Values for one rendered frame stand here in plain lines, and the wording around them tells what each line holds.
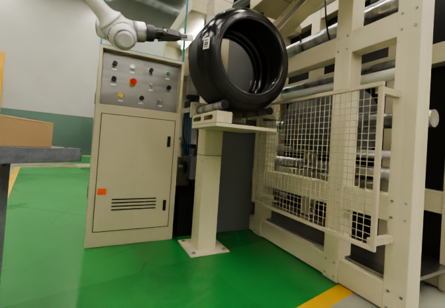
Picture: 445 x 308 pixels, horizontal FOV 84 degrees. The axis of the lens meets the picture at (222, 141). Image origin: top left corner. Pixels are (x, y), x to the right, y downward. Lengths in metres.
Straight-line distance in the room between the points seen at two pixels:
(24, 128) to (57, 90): 9.55
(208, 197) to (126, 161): 0.58
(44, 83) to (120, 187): 8.83
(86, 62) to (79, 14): 1.68
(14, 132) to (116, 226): 1.11
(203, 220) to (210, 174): 0.30
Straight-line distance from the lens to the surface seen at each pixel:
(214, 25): 1.36
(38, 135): 0.88
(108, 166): 1.74
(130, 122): 1.74
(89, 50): 10.85
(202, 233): 1.72
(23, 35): 10.74
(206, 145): 1.62
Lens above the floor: 0.69
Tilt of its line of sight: 1 degrees up
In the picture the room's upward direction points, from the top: 4 degrees clockwise
